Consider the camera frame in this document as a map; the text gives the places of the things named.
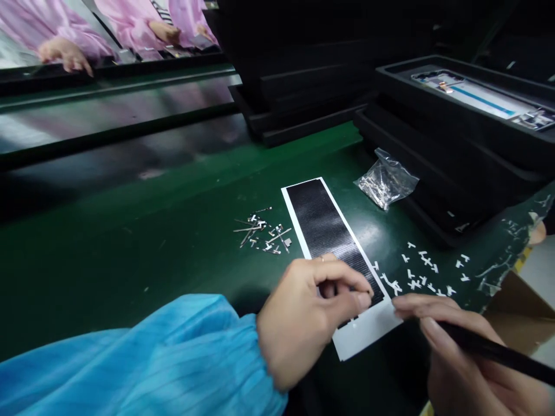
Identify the white sheet with black strip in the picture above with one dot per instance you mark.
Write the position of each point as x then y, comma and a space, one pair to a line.
323, 216

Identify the person's left fingers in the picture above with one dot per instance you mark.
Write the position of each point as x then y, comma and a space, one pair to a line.
328, 258

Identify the conveyor belt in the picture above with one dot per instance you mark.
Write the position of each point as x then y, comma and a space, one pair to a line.
108, 125

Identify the scattered white backing paper pieces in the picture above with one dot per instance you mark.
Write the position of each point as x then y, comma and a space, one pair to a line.
422, 268

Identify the silver phone frame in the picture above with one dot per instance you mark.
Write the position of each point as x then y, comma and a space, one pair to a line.
490, 97

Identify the cardboard box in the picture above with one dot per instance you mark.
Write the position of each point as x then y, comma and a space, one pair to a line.
527, 316

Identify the person's right index finger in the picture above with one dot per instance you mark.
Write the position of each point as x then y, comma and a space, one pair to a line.
429, 305

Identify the black tweezers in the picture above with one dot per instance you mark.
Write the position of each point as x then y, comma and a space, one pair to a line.
498, 352

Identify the person's left thumb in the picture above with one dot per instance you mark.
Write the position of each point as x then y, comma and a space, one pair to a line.
351, 305

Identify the stack of black foam trays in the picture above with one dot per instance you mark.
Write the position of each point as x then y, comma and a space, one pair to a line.
299, 65

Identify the pile of small metal parts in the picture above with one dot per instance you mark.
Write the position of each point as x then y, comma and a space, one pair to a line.
260, 234

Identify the person's right thumb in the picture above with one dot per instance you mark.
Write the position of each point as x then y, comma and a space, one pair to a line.
435, 342

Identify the clear bag of metal parts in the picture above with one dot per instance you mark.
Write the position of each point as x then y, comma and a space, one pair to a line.
386, 182

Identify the person's right hand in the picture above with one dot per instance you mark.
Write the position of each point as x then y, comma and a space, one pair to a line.
468, 381

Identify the person's left index finger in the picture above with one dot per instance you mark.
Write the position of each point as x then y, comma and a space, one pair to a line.
342, 275

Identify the person's left hand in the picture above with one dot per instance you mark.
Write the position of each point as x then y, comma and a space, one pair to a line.
295, 312

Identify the white sticker scraps on table edge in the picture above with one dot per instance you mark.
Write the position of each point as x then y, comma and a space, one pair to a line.
516, 242

